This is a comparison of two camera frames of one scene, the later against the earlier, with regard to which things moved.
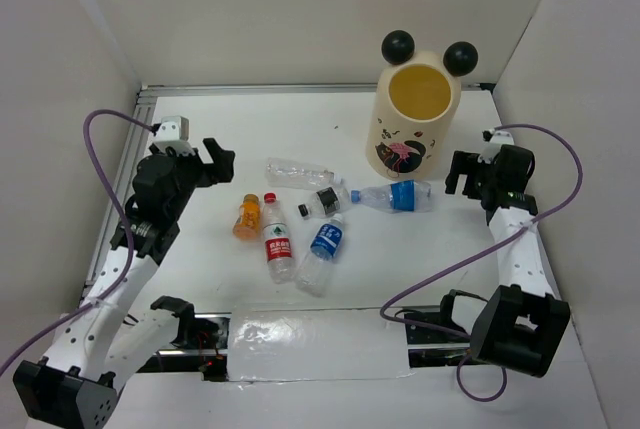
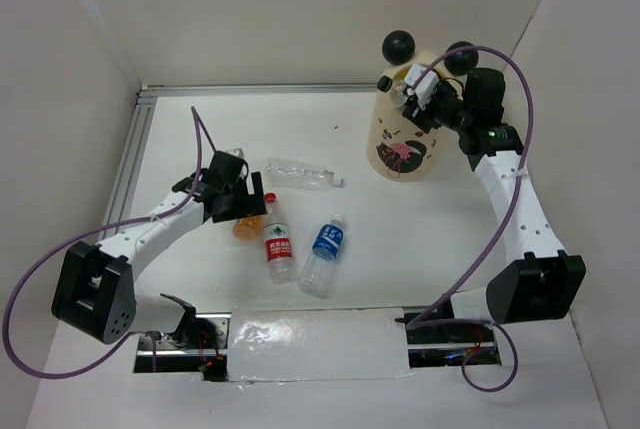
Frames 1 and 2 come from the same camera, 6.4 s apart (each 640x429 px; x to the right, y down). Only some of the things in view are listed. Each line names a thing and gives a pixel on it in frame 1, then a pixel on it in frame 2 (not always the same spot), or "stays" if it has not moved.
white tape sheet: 316,344 stays
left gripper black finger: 218,155 to 256,202
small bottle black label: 325,202 to 385,84
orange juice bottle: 248,224 stays
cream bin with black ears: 415,107 stays
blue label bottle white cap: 312,274 stays
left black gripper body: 195,173 to 236,205
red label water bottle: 277,238 stays
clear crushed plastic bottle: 280,171 stays
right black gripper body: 482,176 to 444,109
